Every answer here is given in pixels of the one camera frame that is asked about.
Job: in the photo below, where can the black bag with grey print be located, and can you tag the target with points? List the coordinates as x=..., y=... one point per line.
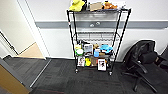
x=87, y=5

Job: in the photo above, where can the yellow plush toy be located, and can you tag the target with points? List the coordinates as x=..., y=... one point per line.
x=77, y=5

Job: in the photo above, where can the grey wall socket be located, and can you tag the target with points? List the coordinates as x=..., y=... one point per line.
x=91, y=25
x=97, y=23

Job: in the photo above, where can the flat white box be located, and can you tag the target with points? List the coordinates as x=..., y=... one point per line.
x=121, y=4

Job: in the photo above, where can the orange plush toy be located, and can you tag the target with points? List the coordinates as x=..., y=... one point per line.
x=110, y=5

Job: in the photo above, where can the small yellow toy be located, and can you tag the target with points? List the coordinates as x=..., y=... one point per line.
x=87, y=62

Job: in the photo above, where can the green and white bowl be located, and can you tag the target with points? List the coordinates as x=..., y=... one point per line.
x=79, y=52

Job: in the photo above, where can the small blue box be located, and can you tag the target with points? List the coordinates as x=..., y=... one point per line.
x=96, y=53

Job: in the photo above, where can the black office chair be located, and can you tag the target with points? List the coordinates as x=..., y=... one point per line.
x=141, y=55

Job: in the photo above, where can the yellow wooden panel grey edge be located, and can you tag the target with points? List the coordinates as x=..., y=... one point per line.
x=10, y=81

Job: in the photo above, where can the white door frame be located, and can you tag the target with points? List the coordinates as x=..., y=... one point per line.
x=34, y=26

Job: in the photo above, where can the tan plush toy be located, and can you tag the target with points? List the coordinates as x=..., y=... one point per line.
x=96, y=46

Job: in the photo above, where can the yellow packet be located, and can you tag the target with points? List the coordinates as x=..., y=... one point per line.
x=77, y=46

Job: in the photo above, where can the black and white picture box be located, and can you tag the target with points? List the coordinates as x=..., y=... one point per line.
x=88, y=49

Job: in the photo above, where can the white box with dark picture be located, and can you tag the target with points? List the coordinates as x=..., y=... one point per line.
x=81, y=61

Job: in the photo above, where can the grey wall rail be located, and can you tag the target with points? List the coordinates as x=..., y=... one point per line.
x=53, y=24

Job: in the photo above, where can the light blue plush toy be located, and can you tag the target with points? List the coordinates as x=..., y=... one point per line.
x=106, y=48

